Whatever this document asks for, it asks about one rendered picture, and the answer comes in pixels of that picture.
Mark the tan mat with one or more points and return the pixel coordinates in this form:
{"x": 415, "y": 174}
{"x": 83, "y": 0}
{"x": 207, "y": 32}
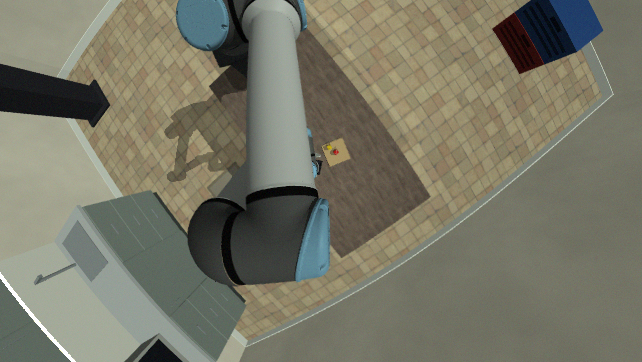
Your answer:
{"x": 333, "y": 159}

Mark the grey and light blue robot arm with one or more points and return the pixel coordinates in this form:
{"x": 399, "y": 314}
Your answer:
{"x": 280, "y": 233}

